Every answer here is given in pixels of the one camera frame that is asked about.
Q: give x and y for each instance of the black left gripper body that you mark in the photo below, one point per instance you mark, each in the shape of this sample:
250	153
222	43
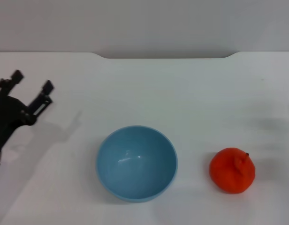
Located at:
8	114

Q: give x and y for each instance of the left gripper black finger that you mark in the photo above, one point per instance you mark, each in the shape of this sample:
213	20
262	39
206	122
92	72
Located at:
5	85
41	100

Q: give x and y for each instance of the blue bowl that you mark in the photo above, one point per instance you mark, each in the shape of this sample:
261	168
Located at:
137	168

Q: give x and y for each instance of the orange fruit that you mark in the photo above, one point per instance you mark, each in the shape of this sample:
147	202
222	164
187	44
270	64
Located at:
231	173

